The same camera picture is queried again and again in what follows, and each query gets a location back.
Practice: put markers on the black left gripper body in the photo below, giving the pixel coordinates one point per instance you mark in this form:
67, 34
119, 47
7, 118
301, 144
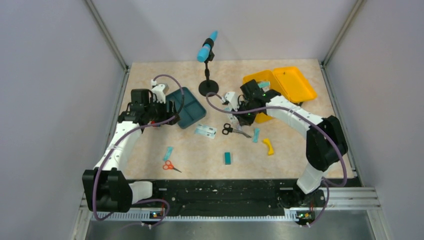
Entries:
158, 111

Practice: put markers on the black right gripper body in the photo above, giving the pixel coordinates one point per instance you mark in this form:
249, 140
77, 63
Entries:
247, 118

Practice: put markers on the cluster of teal sachets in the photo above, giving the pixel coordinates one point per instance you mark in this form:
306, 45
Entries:
264, 85

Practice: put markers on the white printed packet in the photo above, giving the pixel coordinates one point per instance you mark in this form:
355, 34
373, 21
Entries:
233, 120

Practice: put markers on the teal sachet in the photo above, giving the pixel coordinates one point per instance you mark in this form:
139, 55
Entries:
256, 135
168, 153

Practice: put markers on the black handled bandage shears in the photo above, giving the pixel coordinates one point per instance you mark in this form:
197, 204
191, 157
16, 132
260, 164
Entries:
227, 128

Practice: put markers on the white teal label packet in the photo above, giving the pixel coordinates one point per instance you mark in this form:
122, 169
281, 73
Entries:
206, 131

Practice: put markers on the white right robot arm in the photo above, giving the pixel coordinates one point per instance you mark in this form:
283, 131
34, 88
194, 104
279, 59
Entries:
325, 141

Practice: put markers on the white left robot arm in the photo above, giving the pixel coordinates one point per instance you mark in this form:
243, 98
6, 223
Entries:
105, 186

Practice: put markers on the yellow medicine kit box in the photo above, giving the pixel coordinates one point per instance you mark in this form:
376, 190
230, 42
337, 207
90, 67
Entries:
289, 81

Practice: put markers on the yellow curved plastic piece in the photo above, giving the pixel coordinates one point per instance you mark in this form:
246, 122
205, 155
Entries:
270, 149

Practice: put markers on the teal divided tray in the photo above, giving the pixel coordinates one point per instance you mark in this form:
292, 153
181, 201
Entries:
192, 110

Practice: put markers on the small orange scissors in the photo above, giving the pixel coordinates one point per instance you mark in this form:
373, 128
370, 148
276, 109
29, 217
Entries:
169, 166

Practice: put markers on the teal rectangular block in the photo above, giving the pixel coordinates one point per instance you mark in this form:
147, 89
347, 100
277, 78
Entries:
227, 158

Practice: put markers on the blue microphone on stand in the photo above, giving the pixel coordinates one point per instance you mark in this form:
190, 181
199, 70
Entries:
206, 55

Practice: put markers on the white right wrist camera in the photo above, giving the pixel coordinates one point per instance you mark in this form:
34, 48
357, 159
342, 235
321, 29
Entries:
230, 99

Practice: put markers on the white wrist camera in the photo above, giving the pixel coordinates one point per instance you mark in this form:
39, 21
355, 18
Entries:
159, 91
230, 99

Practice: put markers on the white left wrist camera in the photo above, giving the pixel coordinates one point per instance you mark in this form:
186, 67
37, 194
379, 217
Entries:
159, 91

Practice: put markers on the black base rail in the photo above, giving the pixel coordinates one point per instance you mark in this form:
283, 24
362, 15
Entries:
232, 198

